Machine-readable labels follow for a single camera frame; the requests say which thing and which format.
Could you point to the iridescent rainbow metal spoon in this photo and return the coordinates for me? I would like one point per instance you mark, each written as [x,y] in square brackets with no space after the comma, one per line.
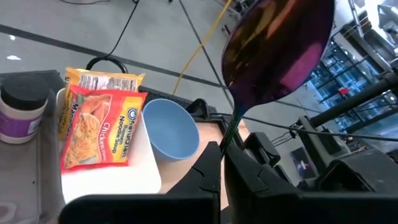
[273,56]

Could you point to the yellow ramen packet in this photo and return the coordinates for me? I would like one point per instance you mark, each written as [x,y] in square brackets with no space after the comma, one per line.
[105,82]

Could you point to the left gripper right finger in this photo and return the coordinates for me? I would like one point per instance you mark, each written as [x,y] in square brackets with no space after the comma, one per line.
[248,196]

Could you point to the blue bowl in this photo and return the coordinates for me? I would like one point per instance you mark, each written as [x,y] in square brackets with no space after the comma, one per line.
[171,130]

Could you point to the black frame pole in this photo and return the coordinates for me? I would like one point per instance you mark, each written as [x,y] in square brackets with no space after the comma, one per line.
[357,99]

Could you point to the purple-label spice bottle black lid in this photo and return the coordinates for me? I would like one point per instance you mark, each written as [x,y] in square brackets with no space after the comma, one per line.
[21,124]

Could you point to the orange chicken ramen packet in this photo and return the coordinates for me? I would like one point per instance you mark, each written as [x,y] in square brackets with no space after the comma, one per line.
[99,133]

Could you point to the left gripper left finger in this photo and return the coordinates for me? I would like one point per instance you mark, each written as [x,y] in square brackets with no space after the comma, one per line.
[199,193]

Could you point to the black computer case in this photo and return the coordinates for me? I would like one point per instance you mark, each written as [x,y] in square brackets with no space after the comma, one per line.
[174,96]

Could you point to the blue storage rack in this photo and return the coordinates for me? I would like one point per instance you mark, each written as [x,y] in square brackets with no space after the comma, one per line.
[326,77]

